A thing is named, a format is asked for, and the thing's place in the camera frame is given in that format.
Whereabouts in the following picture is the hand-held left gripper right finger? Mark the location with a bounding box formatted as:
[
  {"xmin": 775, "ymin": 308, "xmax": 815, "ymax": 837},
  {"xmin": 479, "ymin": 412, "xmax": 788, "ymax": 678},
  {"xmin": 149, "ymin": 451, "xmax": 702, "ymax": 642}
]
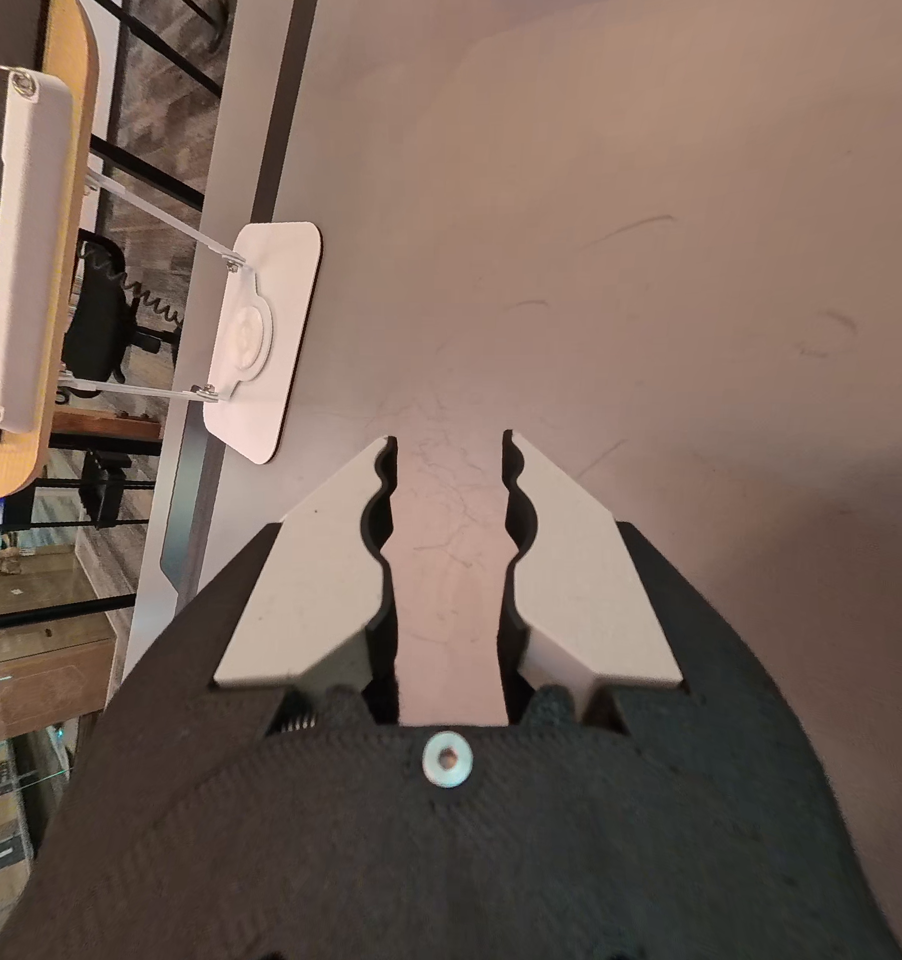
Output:
[{"xmin": 498, "ymin": 429, "xmax": 684, "ymax": 710}]

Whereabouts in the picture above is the white mounted device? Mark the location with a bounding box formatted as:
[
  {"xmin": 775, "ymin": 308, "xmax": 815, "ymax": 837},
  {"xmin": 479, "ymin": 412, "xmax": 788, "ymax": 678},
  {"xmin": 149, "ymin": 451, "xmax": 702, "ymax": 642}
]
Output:
[{"xmin": 0, "ymin": 66, "xmax": 74, "ymax": 445}]

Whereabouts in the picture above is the grey table leg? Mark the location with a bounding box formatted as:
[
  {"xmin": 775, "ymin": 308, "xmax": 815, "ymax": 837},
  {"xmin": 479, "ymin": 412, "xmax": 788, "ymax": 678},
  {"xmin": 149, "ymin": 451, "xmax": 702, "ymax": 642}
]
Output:
[{"xmin": 160, "ymin": 408, "xmax": 221, "ymax": 603}]

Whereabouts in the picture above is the black office chair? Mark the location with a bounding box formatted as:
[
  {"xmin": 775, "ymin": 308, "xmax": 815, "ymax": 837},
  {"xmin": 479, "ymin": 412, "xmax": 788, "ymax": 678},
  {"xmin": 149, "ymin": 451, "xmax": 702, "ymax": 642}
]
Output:
[{"xmin": 61, "ymin": 231, "xmax": 182, "ymax": 385}]

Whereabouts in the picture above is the black metal railing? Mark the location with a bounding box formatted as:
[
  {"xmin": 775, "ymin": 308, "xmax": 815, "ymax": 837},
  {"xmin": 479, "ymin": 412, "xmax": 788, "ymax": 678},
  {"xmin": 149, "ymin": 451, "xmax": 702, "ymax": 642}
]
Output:
[{"xmin": 87, "ymin": 0, "xmax": 224, "ymax": 213}]

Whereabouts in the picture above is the brown wooden shelf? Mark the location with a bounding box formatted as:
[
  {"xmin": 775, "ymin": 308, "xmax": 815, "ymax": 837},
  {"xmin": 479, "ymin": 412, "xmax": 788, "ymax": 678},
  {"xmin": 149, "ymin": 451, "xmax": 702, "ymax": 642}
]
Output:
[{"xmin": 49, "ymin": 411, "xmax": 164, "ymax": 445}]

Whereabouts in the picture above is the black coiled cable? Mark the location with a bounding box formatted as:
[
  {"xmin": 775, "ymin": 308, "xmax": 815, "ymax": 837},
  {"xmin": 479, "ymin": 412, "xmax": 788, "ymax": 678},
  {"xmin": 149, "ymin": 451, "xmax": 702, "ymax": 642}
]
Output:
[{"xmin": 83, "ymin": 251, "xmax": 186, "ymax": 328}]

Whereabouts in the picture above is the small black stand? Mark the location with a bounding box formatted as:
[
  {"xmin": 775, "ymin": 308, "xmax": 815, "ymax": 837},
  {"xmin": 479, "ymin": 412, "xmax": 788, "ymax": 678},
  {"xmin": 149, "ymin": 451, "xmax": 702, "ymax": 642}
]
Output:
[{"xmin": 79, "ymin": 448, "xmax": 134, "ymax": 531}]

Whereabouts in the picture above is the metal stand rod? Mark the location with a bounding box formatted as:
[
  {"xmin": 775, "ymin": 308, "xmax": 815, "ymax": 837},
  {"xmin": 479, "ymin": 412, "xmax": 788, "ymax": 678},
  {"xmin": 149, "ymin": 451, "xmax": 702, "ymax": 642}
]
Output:
[
  {"xmin": 83, "ymin": 168, "xmax": 246, "ymax": 269},
  {"xmin": 57, "ymin": 378, "xmax": 219, "ymax": 404}
]

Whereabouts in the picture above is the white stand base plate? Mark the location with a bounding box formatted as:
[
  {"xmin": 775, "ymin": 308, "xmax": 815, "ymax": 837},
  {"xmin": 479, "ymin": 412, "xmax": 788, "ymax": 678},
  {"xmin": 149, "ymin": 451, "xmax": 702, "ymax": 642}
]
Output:
[{"xmin": 202, "ymin": 221, "xmax": 324, "ymax": 465}]

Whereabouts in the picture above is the wooden cabinet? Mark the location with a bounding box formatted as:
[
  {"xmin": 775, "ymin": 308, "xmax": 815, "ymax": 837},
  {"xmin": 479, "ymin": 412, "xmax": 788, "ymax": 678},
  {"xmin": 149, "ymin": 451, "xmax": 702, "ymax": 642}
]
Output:
[{"xmin": 0, "ymin": 615, "xmax": 118, "ymax": 745}]

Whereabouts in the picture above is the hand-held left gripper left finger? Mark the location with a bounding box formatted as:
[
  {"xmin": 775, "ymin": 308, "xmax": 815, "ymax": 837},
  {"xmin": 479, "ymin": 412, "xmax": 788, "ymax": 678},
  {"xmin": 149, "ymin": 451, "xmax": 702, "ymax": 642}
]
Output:
[{"xmin": 212, "ymin": 435, "xmax": 401, "ymax": 702}]

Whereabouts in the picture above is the light wooden board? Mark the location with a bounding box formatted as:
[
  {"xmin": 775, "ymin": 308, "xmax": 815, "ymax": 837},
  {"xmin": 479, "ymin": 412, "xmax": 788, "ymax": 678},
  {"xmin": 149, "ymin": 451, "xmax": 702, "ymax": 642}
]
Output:
[{"xmin": 0, "ymin": 0, "xmax": 98, "ymax": 502}]

